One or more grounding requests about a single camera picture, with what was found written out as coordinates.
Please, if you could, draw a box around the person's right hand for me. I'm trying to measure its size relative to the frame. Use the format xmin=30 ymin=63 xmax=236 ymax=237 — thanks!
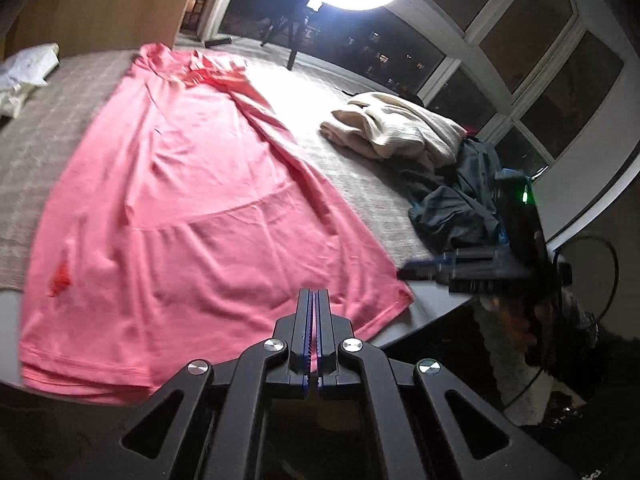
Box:
xmin=481 ymin=292 xmax=552 ymax=367

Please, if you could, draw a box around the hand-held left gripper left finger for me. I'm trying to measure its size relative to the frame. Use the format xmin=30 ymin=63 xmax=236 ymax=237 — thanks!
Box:
xmin=65 ymin=287 xmax=317 ymax=480

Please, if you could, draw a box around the white button shirt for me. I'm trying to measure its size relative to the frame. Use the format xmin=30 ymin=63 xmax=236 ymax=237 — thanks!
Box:
xmin=0 ymin=42 xmax=61 ymax=119

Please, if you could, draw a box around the pink shirt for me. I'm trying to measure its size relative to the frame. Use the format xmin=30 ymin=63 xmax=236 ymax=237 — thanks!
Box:
xmin=19 ymin=42 xmax=415 ymax=406

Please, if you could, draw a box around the wooden cabinet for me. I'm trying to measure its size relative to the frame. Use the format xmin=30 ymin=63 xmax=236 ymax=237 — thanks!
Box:
xmin=0 ymin=0 xmax=209 ymax=62

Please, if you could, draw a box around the grey checked blanket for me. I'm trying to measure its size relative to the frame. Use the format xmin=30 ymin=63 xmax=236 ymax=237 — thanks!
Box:
xmin=0 ymin=50 xmax=482 ymax=292

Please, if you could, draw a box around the person's dark clothing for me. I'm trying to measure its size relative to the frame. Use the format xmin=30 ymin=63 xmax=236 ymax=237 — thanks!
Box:
xmin=545 ymin=290 xmax=640 ymax=480

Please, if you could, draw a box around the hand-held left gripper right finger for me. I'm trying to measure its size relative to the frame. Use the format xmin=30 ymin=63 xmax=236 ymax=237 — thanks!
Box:
xmin=317 ymin=287 xmax=581 ymax=480

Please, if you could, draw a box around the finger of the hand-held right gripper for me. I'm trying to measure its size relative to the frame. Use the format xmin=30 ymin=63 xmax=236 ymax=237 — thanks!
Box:
xmin=434 ymin=247 xmax=502 ymax=267
xmin=397 ymin=260 xmax=502 ymax=284

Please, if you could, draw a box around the cream knit sweater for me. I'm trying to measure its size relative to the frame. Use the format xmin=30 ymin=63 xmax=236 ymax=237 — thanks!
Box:
xmin=320 ymin=91 xmax=469 ymax=171

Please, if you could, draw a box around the blue-grey garment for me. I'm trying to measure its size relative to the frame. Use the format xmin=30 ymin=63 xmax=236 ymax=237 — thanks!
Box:
xmin=407 ymin=137 xmax=507 ymax=254

